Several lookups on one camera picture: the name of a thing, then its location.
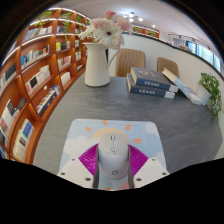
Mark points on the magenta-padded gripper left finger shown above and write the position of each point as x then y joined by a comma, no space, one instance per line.
76,173

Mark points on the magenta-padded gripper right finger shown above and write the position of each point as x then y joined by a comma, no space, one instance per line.
150,172

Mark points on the white computer mouse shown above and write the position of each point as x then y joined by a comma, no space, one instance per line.
113,156

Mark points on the pastel printed mouse pad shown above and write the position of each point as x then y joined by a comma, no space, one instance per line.
83,133

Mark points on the blue and white book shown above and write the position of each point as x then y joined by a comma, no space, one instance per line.
194,97

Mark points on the green plant in white pot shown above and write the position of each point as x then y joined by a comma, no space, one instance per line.
210,91

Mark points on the orange wooden bookshelf unit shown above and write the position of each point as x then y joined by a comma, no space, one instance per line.
36,76

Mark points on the tan upholstered chair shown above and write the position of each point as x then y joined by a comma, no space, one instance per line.
166,65
130,61

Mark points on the white vase with pink flowers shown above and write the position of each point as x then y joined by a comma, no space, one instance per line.
96,63

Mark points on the large window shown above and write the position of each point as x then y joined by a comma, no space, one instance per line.
205,53

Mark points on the ceiling lamp with round bulbs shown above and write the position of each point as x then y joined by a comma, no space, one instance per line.
131,16

